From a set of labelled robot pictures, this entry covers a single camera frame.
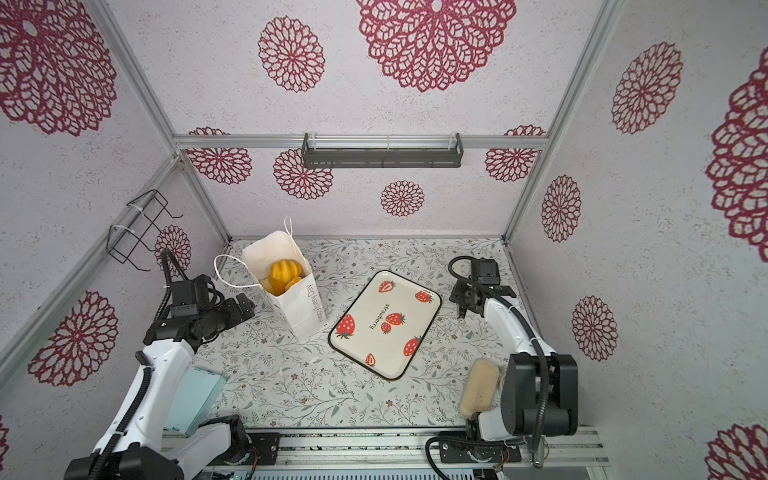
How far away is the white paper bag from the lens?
778mm

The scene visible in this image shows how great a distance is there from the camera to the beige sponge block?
2.59ft

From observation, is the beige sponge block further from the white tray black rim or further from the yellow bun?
the yellow bun

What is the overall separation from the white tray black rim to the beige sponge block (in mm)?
180

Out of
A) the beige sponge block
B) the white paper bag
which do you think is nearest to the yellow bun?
the white paper bag

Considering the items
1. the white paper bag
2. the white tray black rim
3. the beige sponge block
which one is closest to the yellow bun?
the white paper bag

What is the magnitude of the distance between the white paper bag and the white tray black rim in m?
0.10

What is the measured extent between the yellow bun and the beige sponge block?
1.92 ft

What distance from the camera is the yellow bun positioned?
87cm

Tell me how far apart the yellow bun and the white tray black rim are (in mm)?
214

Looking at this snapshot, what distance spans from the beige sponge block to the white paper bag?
0.47 meters

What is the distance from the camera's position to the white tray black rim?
0.89 metres

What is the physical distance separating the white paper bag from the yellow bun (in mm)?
23

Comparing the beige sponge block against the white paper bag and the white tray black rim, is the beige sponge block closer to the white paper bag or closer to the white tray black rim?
the white tray black rim

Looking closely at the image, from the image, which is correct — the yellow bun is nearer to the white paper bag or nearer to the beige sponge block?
the white paper bag
